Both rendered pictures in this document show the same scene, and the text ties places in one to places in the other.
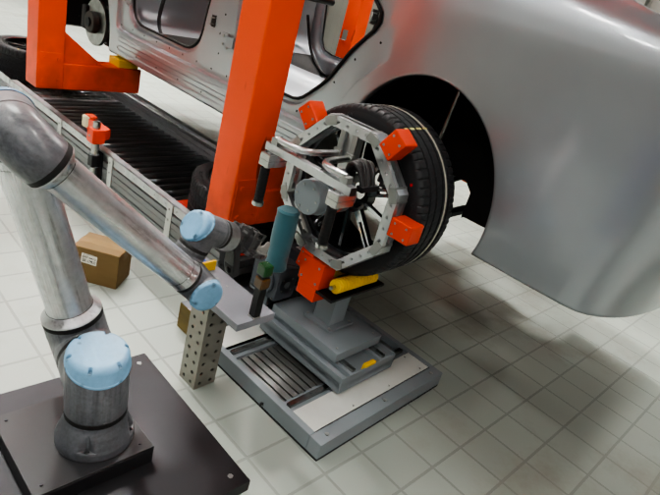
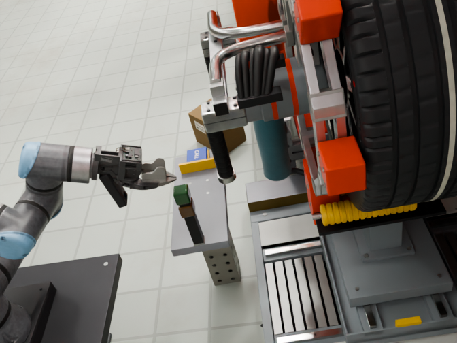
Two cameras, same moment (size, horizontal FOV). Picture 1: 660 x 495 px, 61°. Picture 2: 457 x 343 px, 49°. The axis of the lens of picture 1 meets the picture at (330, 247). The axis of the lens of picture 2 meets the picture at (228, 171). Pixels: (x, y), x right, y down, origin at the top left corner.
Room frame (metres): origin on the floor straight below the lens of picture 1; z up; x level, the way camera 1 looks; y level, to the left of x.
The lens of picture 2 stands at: (1.26, -0.75, 1.52)
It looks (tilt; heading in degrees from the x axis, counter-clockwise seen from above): 40 degrees down; 60
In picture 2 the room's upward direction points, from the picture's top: 15 degrees counter-clockwise
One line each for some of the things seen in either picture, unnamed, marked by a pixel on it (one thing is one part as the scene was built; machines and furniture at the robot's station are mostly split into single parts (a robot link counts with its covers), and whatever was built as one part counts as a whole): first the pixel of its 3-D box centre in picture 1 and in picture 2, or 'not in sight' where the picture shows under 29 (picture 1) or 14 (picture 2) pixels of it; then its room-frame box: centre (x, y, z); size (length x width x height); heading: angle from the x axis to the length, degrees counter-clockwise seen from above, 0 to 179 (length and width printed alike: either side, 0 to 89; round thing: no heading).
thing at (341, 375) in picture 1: (327, 340); (384, 265); (2.11, -0.10, 0.13); 0.50 x 0.36 x 0.10; 53
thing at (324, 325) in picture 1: (333, 301); (381, 218); (2.13, -0.08, 0.32); 0.40 x 0.30 x 0.28; 53
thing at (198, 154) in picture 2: not in sight; (197, 156); (1.86, 0.48, 0.47); 0.07 x 0.07 x 0.02; 53
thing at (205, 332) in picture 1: (204, 336); (215, 236); (1.78, 0.37, 0.21); 0.10 x 0.10 x 0.42; 53
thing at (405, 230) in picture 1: (405, 230); (341, 165); (1.81, -0.23, 0.85); 0.09 x 0.08 x 0.07; 53
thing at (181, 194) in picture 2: (265, 269); (181, 194); (1.64, 0.19, 0.64); 0.04 x 0.04 x 0.04; 53
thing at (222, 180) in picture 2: (326, 226); (219, 152); (1.70, 0.03, 0.83); 0.04 x 0.04 x 0.16
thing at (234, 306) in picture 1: (219, 291); (200, 197); (1.76, 0.35, 0.44); 0.43 x 0.17 x 0.03; 53
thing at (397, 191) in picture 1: (339, 192); (309, 83); (1.99, 0.02, 0.85); 0.54 x 0.07 x 0.54; 53
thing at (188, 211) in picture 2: (262, 282); (186, 207); (1.64, 0.19, 0.59); 0.04 x 0.04 x 0.04; 53
